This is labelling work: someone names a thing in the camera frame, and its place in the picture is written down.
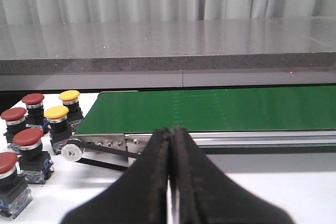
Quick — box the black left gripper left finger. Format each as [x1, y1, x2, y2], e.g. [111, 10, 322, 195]
[61, 128, 169, 223]

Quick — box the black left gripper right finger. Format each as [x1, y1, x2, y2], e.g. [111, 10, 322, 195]
[170, 126, 293, 223]

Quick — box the yellow mushroom push button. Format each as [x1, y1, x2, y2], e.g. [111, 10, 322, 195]
[58, 90, 84, 132]
[44, 105, 72, 155]

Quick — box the red mushroom push button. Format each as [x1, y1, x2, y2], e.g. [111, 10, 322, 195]
[1, 152, 32, 219]
[22, 93, 49, 134]
[13, 128, 54, 184]
[1, 107, 27, 155]

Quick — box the black drive timing belt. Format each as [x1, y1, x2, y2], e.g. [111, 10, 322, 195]
[72, 140, 140, 172]

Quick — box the white conveyor drive pulley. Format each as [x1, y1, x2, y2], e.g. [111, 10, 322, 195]
[61, 144, 84, 162]

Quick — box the green conveyor belt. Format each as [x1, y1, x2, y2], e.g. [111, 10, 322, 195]
[77, 86, 335, 134]

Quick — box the grey stone countertop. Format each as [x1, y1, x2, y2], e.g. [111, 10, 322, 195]
[1, 17, 335, 91]

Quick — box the aluminium conveyor frame rail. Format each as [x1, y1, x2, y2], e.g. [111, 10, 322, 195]
[67, 130, 335, 154]

